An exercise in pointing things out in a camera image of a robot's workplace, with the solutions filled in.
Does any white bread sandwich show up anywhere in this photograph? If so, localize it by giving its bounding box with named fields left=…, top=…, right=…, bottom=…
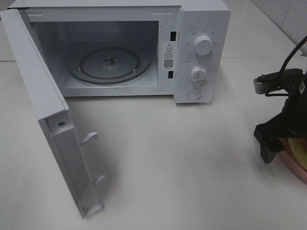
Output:
left=288, top=138, right=307, bottom=168

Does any warning label sticker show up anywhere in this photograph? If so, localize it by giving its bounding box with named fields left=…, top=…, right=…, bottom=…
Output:
left=162, top=41, right=176, bottom=69

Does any lower white timer knob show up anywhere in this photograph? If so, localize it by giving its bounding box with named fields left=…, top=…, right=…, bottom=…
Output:
left=190, top=67, right=208, bottom=84

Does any round white door button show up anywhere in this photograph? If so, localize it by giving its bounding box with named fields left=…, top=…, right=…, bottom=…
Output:
left=187, top=89, right=201, bottom=100

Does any pink round plate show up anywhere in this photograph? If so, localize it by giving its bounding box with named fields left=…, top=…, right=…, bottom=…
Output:
left=278, top=138, right=307, bottom=183

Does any glass microwave turntable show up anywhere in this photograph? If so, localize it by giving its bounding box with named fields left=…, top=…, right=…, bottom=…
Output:
left=67, top=39, right=156, bottom=85

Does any upper white power knob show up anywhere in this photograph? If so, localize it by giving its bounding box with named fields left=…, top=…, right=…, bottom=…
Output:
left=193, top=34, right=213, bottom=56

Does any white microwave oven body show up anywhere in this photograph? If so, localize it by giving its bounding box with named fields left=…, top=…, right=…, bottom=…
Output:
left=7, top=0, right=230, bottom=103

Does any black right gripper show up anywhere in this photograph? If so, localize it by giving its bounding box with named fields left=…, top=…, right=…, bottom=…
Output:
left=254, top=69, right=307, bottom=164

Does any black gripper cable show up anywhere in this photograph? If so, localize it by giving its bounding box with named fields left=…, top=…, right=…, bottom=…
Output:
left=263, top=35, right=307, bottom=98

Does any white microwave door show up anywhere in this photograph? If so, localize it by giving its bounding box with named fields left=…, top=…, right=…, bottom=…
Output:
left=0, top=9, right=103, bottom=219

